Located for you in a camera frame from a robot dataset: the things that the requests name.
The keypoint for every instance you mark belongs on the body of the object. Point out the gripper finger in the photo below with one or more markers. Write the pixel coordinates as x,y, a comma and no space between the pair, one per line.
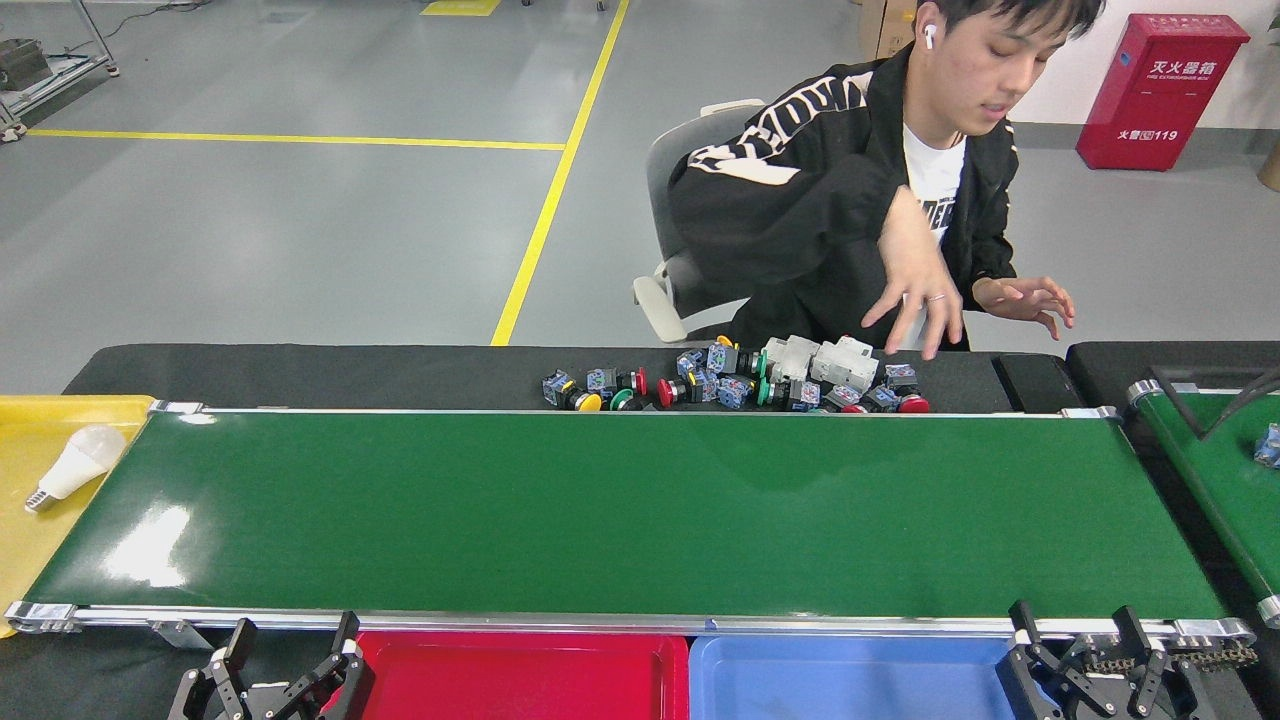
1030,680
335,685
1150,690
215,685

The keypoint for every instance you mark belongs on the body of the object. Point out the green push button switch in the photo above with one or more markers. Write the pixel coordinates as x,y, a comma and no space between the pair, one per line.
803,395
622,401
722,358

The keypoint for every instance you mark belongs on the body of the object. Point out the green feeder conveyor belt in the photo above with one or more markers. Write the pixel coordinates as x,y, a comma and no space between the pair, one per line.
1220,490

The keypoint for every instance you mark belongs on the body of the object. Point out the yellow plastic tray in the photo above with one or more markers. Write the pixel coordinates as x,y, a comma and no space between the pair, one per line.
30,450

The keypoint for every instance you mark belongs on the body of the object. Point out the long green conveyor belt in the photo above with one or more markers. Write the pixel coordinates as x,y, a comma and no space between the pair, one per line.
600,510

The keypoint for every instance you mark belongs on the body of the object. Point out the person's left hand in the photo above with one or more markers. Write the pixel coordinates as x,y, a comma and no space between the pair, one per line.
1020,297

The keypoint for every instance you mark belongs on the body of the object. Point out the person's right hand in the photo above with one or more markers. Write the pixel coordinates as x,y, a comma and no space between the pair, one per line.
915,285

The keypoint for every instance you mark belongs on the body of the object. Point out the blue plastic bin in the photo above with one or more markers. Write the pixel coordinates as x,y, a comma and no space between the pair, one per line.
850,685

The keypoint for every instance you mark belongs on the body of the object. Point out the red plastic bin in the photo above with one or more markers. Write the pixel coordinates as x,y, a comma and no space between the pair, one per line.
520,680

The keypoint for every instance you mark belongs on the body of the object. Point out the white light bulb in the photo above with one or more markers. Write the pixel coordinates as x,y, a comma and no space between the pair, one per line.
80,460

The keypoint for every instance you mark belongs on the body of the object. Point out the black keypad controller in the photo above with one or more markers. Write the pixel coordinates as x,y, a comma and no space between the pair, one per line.
1040,382

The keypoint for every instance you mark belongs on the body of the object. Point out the person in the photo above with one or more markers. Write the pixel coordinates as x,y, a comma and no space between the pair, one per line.
800,200

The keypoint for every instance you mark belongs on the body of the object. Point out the red fire extinguisher box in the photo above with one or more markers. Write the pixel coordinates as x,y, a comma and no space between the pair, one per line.
1160,90

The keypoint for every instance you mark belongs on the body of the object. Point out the grey office chair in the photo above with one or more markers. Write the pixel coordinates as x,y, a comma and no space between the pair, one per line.
665,160

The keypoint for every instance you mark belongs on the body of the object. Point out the dark grey machine box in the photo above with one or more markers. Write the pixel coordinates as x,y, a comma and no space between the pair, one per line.
22,65

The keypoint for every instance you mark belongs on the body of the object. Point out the cardboard box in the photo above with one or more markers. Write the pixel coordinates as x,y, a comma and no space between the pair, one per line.
880,25

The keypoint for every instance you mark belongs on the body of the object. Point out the black V-shaped guide bracket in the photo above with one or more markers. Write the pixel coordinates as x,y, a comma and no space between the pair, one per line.
1205,430

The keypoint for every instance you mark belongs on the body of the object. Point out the blue switch contact block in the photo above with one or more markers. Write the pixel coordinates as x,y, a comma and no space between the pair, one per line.
690,362
900,377
735,391
1269,446

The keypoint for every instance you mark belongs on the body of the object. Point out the red mushroom push button switch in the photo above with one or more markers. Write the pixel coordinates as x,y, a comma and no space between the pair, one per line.
912,404
842,396
603,380
667,393

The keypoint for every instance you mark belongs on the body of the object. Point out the yellow push button switch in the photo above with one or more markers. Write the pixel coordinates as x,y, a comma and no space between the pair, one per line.
560,388

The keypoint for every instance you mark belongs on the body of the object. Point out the metal frame cart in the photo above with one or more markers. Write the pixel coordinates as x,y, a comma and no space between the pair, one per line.
50,85

